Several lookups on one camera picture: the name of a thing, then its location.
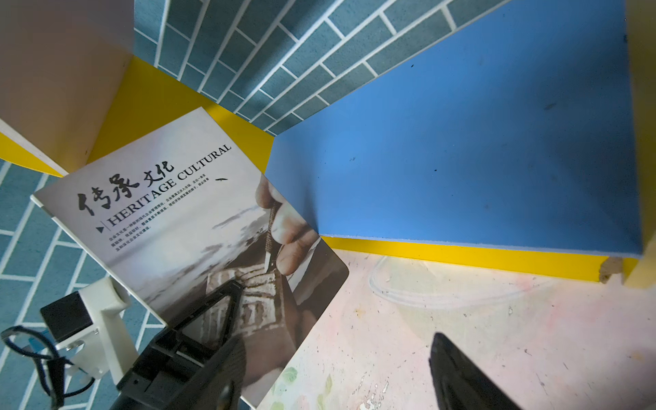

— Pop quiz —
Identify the Heritage Cultural book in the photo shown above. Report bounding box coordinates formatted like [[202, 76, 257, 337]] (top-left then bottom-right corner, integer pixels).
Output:
[[32, 109, 349, 406]]

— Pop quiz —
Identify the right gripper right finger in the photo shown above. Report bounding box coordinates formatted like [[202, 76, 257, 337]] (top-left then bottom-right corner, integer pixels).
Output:
[[429, 332, 520, 410]]

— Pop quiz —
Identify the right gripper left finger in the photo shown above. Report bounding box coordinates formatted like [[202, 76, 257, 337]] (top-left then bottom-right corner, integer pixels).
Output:
[[111, 337, 246, 409]]

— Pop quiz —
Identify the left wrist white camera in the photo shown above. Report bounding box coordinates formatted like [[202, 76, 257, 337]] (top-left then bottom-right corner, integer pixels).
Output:
[[40, 277, 138, 384]]

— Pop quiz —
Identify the yellow pink blue bookshelf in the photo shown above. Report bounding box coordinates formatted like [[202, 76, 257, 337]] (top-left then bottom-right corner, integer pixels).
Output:
[[1, 1, 655, 280]]

